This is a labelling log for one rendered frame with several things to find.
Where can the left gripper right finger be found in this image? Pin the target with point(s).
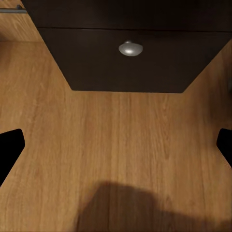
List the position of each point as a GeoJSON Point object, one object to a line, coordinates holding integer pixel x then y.
{"type": "Point", "coordinates": [224, 143]}

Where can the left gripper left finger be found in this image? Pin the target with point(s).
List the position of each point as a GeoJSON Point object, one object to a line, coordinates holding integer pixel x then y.
{"type": "Point", "coordinates": [12, 144]}

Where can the cabinet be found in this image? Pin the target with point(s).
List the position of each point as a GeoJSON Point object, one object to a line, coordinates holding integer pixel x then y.
{"type": "Point", "coordinates": [132, 45]}
{"type": "Point", "coordinates": [16, 24]}

